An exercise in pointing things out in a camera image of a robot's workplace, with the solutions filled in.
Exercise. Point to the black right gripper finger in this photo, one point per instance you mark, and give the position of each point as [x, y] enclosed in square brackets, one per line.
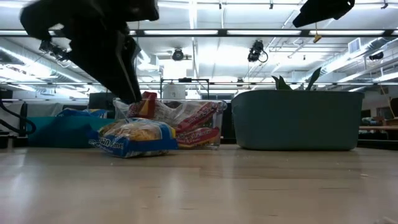
[314, 12]

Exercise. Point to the round black ceiling lamp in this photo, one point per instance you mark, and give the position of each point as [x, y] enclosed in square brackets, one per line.
[178, 55]

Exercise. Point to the white background container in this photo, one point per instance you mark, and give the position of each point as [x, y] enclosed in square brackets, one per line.
[174, 91]

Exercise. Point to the black overhead camera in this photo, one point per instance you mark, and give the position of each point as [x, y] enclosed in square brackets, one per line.
[255, 51]

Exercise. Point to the blue plastic bin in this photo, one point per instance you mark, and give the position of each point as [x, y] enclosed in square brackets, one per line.
[40, 133]

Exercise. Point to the blue ramen pack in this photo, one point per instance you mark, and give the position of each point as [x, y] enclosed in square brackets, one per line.
[136, 140]
[74, 112]

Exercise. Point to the wooden background table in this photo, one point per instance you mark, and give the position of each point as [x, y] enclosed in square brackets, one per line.
[379, 127]

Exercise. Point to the black overhead crossbar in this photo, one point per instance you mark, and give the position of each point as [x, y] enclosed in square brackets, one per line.
[222, 32]

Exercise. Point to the green potted plant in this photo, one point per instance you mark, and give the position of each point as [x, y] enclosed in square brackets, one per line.
[312, 79]

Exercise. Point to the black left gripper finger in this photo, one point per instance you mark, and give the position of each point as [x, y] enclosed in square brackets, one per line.
[102, 62]
[135, 59]

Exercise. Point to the black monitor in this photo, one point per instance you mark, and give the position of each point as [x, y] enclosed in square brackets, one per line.
[99, 101]

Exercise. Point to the grey-green plastic bin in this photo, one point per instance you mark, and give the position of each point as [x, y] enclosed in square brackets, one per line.
[295, 121]

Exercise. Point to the clear plastic bin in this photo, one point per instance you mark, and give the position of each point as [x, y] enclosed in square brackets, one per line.
[222, 124]

